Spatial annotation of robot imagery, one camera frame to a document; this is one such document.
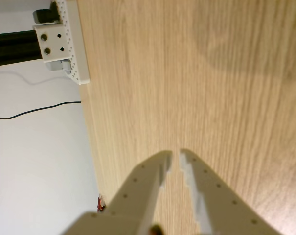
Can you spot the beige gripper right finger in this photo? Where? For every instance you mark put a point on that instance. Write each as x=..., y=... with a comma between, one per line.
x=216, y=195

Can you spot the white perforated base plate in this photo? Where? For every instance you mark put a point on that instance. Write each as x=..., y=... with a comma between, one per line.
x=76, y=49

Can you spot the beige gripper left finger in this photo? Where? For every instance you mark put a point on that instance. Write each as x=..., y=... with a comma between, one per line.
x=138, y=191

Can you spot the grey corner bracket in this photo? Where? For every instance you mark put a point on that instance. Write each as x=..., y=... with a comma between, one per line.
x=58, y=66

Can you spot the white post mount block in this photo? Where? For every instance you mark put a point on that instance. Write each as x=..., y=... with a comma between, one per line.
x=52, y=44

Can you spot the black corner bracket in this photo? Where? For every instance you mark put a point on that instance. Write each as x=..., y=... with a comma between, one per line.
x=46, y=16

